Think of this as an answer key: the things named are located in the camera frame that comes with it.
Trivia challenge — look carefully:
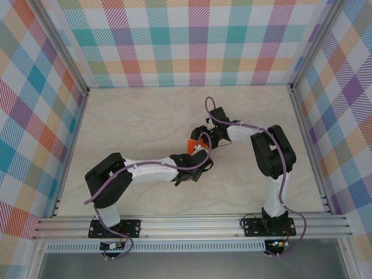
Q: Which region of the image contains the aluminium mounting rail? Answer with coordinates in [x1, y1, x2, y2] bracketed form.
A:
[31, 214, 354, 241]

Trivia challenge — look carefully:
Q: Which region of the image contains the small black circuit board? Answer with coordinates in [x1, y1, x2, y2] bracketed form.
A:
[99, 241, 126, 251]

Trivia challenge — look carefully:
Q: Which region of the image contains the aluminium side rail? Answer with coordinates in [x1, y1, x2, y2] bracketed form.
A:
[289, 87, 332, 214]
[51, 90, 90, 219]

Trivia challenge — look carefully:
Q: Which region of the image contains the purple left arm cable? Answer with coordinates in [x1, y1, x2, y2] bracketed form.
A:
[84, 132, 213, 261]

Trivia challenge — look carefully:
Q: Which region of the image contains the circuit board with green light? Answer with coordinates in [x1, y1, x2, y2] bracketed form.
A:
[264, 239, 288, 248]

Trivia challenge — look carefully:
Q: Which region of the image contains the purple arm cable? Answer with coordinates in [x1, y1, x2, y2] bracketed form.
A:
[84, 132, 213, 261]
[205, 96, 308, 258]

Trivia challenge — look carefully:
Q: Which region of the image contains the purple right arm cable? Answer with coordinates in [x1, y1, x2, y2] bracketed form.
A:
[205, 96, 308, 258]

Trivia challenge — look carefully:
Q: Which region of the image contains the orange paper sheet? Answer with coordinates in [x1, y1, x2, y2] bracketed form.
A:
[187, 138, 209, 155]

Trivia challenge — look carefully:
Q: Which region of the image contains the grey metal panel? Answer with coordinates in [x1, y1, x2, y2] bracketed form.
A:
[37, 252, 349, 279]

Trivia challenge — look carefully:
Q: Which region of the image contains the thin black right gripper cable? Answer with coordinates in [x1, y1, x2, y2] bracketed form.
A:
[214, 136, 233, 148]

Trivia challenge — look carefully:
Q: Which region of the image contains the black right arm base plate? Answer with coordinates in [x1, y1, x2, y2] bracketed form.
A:
[243, 218, 296, 238]

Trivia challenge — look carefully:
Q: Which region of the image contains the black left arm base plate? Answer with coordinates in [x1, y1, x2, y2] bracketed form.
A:
[88, 219, 142, 239]

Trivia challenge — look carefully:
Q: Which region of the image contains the aluminium frame post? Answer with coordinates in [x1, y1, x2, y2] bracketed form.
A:
[27, 0, 91, 96]
[289, 0, 345, 91]

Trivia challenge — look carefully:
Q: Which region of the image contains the slotted metal cable strip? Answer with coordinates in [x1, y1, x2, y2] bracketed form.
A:
[45, 242, 267, 253]

